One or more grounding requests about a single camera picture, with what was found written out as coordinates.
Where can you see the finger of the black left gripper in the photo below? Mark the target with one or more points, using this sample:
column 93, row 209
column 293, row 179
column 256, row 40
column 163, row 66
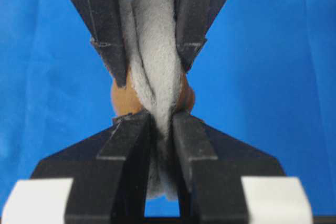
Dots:
column 102, row 18
column 193, row 20

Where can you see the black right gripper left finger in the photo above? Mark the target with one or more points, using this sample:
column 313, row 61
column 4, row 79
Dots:
column 98, row 180

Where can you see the blue table cloth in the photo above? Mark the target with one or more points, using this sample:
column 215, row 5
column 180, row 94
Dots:
column 266, row 76

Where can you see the black aluminium table frame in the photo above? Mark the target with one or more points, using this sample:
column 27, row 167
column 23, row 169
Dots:
column 181, row 220

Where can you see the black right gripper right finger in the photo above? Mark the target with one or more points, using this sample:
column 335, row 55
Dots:
column 224, row 180

